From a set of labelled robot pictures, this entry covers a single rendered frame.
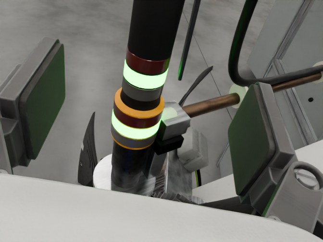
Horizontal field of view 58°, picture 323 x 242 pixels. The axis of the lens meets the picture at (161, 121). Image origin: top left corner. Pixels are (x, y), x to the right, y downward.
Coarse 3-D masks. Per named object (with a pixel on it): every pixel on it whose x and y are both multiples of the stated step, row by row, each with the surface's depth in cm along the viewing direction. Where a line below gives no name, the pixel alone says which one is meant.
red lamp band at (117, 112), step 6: (114, 96) 25; (114, 102) 24; (114, 108) 25; (114, 114) 25; (120, 114) 24; (126, 114) 24; (120, 120) 24; (126, 120) 24; (132, 120) 24; (138, 120) 24; (144, 120) 24; (150, 120) 24; (156, 120) 25; (132, 126) 24; (138, 126) 24; (144, 126) 24; (150, 126) 25
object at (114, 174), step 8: (112, 152) 29; (120, 152) 28; (128, 152) 27; (136, 152) 27; (144, 152) 28; (112, 160) 30; (120, 160) 28; (128, 160) 28; (136, 160) 28; (144, 160) 29; (112, 168) 31; (120, 168) 29; (128, 168) 29; (136, 168) 29; (112, 176) 31; (120, 176) 30; (128, 176) 30; (136, 176) 31; (120, 184) 31; (128, 184) 31
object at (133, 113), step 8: (120, 88) 25; (120, 104) 24; (160, 104) 25; (128, 112) 23; (136, 112) 23; (144, 112) 24; (152, 112) 24; (160, 112) 24; (136, 128) 24; (144, 128) 25; (112, 136) 27; (120, 144) 26
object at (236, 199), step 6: (228, 198) 48; (234, 198) 47; (198, 204) 51; (204, 204) 49; (210, 204) 48; (216, 204) 47; (222, 204) 46; (228, 204) 45; (234, 204) 44; (240, 204) 43; (228, 210) 42; (234, 210) 41; (240, 210) 40; (246, 210) 40; (252, 210) 39
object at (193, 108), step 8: (320, 72) 41; (288, 80) 38; (296, 80) 38; (304, 80) 39; (312, 80) 41; (272, 88) 36; (280, 88) 37; (288, 88) 38; (224, 96) 33; (232, 96) 33; (192, 104) 30; (200, 104) 31; (208, 104) 31; (216, 104) 31; (224, 104) 32; (232, 104) 33; (192, 112) 30; (200, 112) 30; (208, 112) 31
